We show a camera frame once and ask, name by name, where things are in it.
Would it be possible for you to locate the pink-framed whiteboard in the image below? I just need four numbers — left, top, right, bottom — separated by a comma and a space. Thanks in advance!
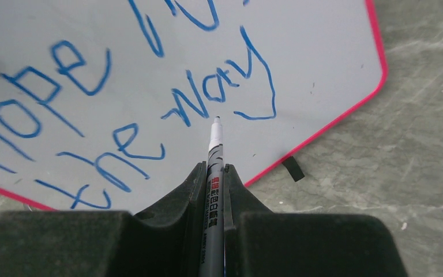
0, 1, 386, 212

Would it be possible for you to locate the black whiteboard foot clip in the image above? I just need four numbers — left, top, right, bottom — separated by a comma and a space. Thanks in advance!
282, 156, 305, 182

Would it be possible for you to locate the white whiteboard marker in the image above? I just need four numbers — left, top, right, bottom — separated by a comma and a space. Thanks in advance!
199, 117, 224, 276

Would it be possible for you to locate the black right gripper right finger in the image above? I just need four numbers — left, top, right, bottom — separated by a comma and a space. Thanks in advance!
223, 164, 407, 276

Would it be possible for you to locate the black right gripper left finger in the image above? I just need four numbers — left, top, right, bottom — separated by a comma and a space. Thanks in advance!
0, 162, 207, 276

